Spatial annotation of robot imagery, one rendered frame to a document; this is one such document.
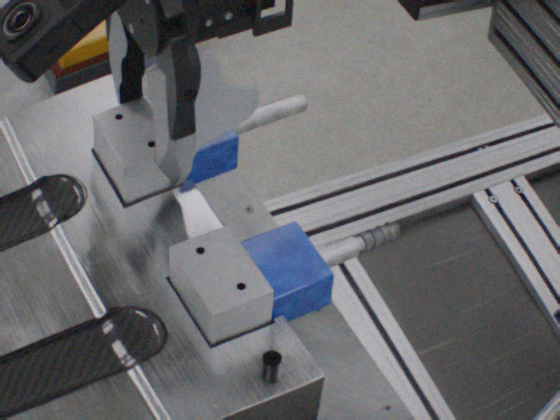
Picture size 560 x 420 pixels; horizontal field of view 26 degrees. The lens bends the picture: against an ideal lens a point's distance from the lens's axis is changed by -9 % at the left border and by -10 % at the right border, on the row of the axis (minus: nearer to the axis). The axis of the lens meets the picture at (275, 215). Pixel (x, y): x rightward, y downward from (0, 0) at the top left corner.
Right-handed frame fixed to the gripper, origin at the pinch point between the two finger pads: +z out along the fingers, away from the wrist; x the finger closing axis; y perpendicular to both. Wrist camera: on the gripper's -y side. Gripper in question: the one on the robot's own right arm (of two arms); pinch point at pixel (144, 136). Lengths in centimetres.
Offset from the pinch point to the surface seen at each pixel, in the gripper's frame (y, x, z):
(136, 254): -3.4, -6.1, 2.2
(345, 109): 67, 72, 92
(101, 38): 4.2, 17.7, 7.7
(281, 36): 66, 92, 92
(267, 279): 1.7, -11.7, 0.8
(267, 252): 2.6, -10.1, 0.8
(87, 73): 2.6, 16.7, 9.8
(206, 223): 1.2, -5.8, 2.2
